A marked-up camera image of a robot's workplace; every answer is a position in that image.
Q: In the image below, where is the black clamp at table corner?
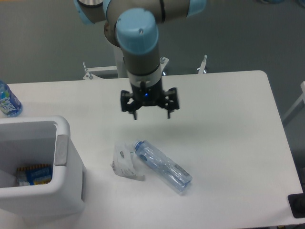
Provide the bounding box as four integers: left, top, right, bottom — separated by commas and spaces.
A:
288, 193, 305, 219

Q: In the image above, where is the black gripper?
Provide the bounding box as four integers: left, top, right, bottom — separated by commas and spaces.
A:
120, 79, 180, 120

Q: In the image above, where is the white frame at right edge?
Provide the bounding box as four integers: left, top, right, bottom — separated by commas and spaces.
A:
282, 81, 305, 127

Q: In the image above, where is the blue snack packet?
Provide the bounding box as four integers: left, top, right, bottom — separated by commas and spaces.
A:
16, 164, 52, 187

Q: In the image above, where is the white plastic trash can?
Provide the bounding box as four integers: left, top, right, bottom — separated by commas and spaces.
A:
0, 116, 86, 217

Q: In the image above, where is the clear plastic bottle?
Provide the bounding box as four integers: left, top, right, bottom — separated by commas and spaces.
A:
132, 140, 193, 195

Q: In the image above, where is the white paper wrapper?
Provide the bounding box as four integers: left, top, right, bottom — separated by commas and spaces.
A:
111, 142, 145, 181

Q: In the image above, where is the blue labelled water bottle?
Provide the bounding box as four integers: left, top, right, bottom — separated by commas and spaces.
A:
0, 81, 23, 117

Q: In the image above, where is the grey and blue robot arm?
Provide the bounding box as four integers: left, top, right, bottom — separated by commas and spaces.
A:
73, 0, 206, 117

